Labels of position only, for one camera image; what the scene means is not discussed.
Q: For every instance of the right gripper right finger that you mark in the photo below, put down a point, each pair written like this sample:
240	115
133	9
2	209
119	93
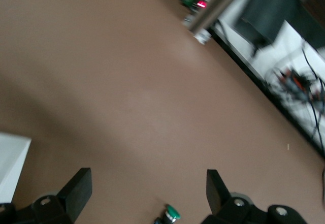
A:
221	203

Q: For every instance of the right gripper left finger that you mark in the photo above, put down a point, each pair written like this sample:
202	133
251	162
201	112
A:
76	196

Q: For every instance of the white plastic drawer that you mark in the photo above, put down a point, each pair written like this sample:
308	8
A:
12	158

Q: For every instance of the green push button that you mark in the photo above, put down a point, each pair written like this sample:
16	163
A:
171	212

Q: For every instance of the dark grey equipment case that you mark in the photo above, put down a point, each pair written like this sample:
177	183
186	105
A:
266	10

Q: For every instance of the circuit board red display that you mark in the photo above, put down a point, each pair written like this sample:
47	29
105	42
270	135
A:
201	4

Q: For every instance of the white pole mount bracket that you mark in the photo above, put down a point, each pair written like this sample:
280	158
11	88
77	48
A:
202	36

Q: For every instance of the grey metal camera pole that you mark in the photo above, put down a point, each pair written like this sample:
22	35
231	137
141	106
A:
215	5

